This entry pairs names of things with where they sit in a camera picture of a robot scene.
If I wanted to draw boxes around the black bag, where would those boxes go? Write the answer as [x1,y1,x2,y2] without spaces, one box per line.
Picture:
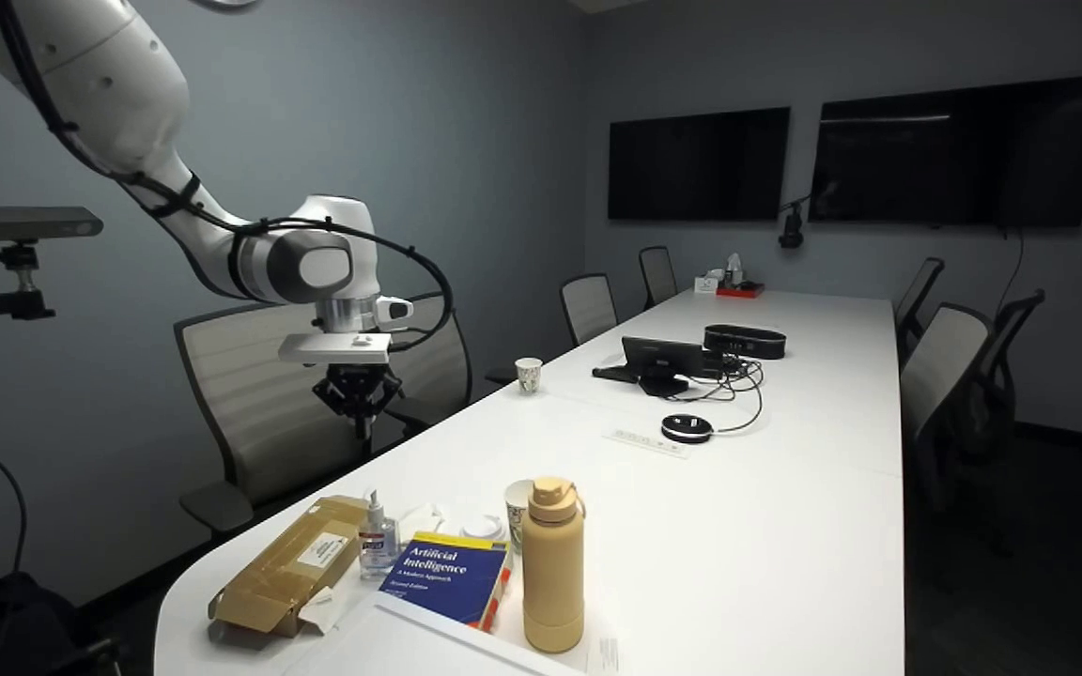
[0,570,122,676]

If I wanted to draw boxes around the black table cable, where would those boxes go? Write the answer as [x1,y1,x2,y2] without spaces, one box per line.
[678,354,772,438]

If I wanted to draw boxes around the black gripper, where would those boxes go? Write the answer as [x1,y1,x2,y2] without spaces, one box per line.
[313,361,401,449]

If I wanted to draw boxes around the black tablet console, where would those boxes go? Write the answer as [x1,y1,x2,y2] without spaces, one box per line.
[588,329,748,403]

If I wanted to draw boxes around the larger black wall television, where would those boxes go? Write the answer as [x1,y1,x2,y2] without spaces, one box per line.
[807,68,1082,234]

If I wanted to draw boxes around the white round lid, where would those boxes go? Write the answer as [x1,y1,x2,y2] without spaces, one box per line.
[460,509,510,543]

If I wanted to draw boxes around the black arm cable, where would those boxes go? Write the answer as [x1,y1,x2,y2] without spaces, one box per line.
[0,0,464,356]

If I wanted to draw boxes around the plain white paper cup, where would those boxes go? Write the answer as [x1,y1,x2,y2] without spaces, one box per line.
[510,354,549,398]

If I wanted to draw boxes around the tan insulated bottle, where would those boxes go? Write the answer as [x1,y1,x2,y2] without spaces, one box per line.
[517,474,591,655]

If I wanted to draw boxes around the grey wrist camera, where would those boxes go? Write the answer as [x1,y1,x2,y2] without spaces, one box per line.
[280,326,395,373]

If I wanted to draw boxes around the smaller black wall television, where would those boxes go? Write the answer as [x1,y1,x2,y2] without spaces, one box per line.
[605,101,798,227]

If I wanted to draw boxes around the dark office chair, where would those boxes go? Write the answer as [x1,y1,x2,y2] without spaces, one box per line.
[957,284,1052,463]
[889,251,951,361]

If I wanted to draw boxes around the white mesh office chair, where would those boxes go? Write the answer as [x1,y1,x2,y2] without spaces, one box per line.
[555,270,624,349]
[897,300,996,463]
[173,300,382,542]
[636,241,685,312]

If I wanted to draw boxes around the black video bar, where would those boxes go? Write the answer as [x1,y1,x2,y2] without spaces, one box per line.
[699,319,790,364]

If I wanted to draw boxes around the blue book yellow spine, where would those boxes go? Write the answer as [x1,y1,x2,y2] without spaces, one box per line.
[375,532,516,632]

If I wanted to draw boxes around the red tray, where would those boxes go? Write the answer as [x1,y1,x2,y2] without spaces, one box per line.
[713,276,772,304]

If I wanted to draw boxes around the black wall webcam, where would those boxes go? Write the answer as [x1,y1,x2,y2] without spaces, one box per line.
[775,176,843,256]

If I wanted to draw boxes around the brown cardboard box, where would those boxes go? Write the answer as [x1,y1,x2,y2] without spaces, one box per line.
[204,491,375,639]

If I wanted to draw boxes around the black stereo camera bar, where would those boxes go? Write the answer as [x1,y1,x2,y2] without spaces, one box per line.
[0,204,109,246]

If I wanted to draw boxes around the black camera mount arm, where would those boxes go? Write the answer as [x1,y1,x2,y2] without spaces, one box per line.
[0,241,60,326]

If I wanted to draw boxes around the small clear pump bottle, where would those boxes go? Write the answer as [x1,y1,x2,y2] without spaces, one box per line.
[360,486,400,582]

